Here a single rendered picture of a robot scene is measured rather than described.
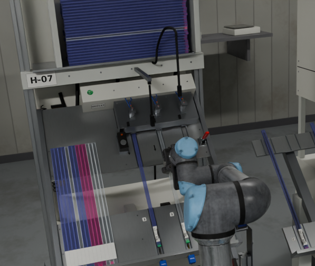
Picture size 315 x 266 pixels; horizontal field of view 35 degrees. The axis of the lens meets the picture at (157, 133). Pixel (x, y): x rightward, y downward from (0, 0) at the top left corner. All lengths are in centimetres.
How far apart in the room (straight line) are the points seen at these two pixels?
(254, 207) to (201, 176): 42
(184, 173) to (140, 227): 35
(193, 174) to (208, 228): 42
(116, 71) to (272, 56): 362
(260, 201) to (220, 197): 11
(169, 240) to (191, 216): 66
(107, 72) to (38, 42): 34
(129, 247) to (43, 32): 98
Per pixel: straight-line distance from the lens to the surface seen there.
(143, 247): 190
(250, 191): 130
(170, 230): 193
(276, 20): 554
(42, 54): 223
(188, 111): 210
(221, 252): 132
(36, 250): 355
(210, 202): 127
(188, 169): 168
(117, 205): 254
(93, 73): 210
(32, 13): 222
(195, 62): 219
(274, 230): 353
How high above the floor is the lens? 171
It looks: 17 degrees down
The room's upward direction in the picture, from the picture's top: 4 degrees counter-clockwise
